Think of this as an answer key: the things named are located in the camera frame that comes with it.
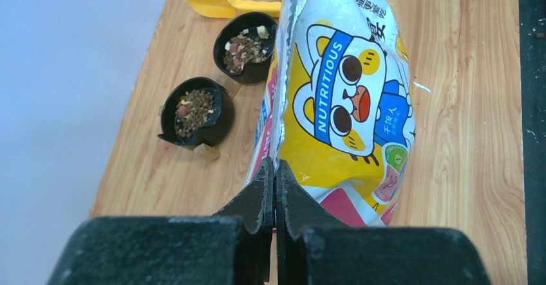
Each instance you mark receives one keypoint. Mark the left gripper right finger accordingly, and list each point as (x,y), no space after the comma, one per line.
(315,247)

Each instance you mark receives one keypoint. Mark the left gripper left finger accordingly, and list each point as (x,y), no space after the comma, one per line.
(231,246)

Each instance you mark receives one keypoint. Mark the pet food bag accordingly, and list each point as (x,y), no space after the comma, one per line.
(337,106)

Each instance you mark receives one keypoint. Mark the yellow plastic scoop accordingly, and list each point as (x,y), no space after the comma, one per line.
(228,9)

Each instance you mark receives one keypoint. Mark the black bowl left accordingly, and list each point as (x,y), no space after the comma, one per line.
(198,111)

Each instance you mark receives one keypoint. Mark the black bowl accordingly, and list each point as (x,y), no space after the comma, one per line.
(198,111)
(244,48)

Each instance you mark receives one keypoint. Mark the black bowl right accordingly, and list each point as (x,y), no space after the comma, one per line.
(244,48)

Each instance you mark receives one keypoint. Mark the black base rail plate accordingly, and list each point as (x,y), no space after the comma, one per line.
(532,60)

